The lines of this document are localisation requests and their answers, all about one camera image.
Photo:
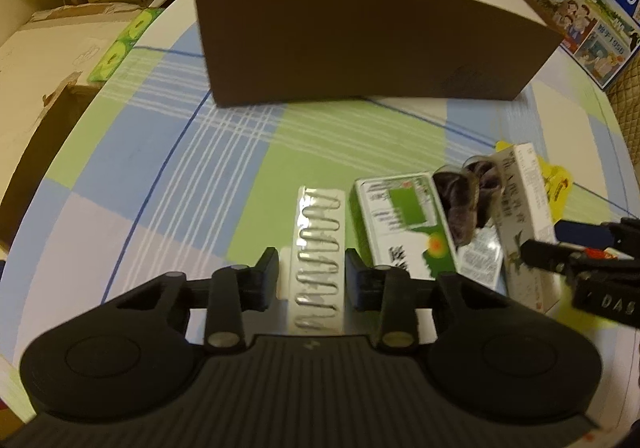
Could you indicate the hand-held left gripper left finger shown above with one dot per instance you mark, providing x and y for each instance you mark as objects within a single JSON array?
[{"x": 260, "y": 283}]

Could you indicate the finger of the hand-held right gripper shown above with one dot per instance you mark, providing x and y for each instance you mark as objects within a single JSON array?
[
  {"x": 545, "y": 254},
  {"x": 575, "y": 229}
]

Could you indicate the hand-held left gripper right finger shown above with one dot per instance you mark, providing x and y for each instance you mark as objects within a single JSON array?
[{"x": 362, "y": 283}]

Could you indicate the red snack packet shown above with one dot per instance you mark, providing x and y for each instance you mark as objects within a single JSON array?
[{"x": 595, "y": 254}]

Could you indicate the yellow snack packet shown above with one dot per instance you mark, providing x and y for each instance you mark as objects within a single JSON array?
[{"x": 557, "y": 183}]

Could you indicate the white ointment box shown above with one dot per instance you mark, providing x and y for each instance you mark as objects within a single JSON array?
[{"x": 520, "y": 208}]

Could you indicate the silver pill blister pack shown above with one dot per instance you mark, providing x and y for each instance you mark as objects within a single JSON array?
[{"x": 317, "y": 238}]

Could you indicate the green and white medicine box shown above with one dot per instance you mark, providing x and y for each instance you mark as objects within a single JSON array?
[{"x": 400, "y": 213}]

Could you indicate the dark clear snack package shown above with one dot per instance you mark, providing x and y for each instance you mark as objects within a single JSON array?
[{"x": 457, "y": 200}]

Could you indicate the brown quilted sofa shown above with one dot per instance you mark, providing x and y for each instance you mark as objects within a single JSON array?
[{"x": 631, "y": 113}]

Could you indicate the checkered tablecloth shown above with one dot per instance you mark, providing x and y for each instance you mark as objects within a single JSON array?
[{"x": 200, "y": 153}]

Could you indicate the blue cartoon milk carton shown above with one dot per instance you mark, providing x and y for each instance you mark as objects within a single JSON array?
[{"x": 600, "y": 18}]

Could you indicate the green apple print packet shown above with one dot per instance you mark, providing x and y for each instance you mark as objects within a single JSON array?
[{"x": 122, "y": 46}]

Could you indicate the large flat cardboard box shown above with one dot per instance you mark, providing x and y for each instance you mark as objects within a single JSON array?
[{"x": 35, "y": 63}]

